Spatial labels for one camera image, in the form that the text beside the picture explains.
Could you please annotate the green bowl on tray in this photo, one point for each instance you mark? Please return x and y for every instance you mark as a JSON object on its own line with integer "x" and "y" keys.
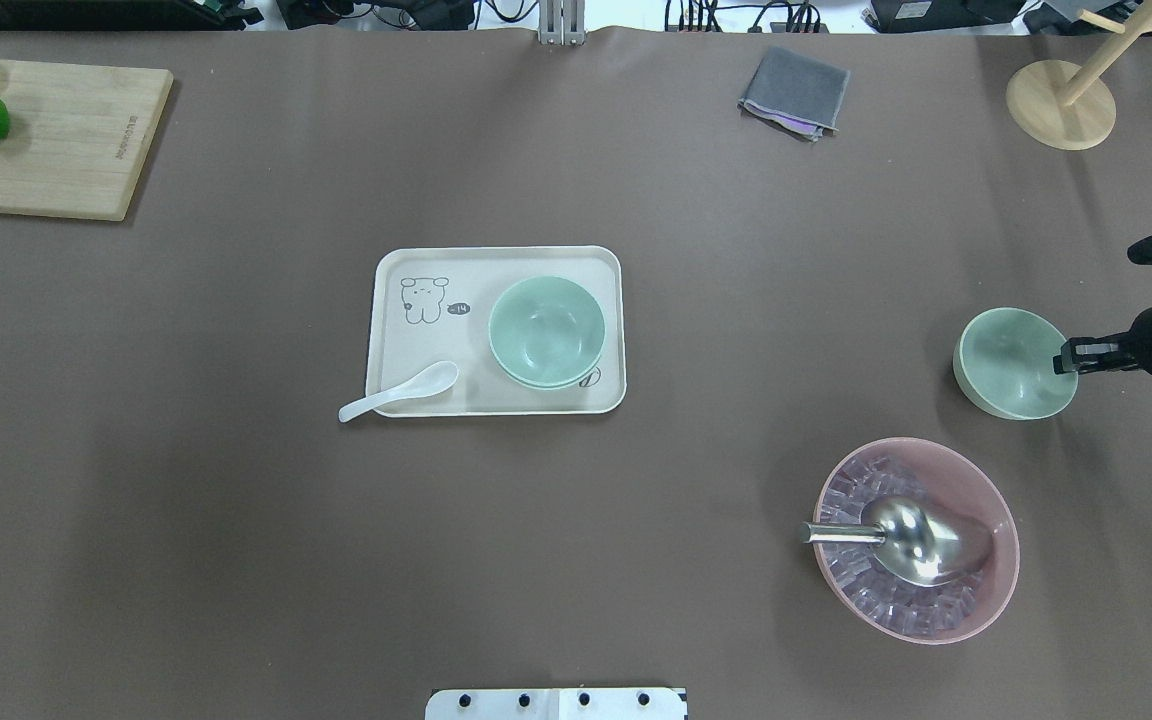
{"x": 549, "y": 310}

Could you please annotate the metal ice scoop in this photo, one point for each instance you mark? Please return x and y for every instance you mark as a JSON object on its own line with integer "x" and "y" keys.
{"x": 919, "y": 542}

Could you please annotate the purple cloth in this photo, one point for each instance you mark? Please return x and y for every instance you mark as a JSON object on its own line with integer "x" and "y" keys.
{"x": 803, "y": 131}

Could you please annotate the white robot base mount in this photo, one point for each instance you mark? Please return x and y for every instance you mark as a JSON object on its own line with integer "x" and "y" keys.
{"x": 559, "y": 703}

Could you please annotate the wooden cutting board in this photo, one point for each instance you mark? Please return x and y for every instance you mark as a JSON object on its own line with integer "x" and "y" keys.
{"x": 80, "y": 137}

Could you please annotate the grey folded cloth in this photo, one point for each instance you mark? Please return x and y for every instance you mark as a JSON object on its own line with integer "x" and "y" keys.
{"x": 796, "y": 86}

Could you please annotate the green bowl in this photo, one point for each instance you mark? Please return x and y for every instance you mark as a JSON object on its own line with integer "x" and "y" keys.
{"x": 549, "y": 310}
{"x": 546, "y": 367}
{"x": 1003, "y": 362}

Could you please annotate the clear ice cubes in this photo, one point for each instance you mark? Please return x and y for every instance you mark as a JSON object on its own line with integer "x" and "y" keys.
{"x": 871, "y": 589}

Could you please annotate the wooden mug tree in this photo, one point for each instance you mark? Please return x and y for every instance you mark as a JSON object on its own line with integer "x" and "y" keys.
{"x": 1065, "y": 105}

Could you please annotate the white ceramic spoon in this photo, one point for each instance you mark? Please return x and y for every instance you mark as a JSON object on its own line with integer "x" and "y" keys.
{"x": 432, "y": 380}

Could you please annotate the cream bunny tray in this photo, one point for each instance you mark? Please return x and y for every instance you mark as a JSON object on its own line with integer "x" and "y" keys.
{"x": 432, "y": 305}

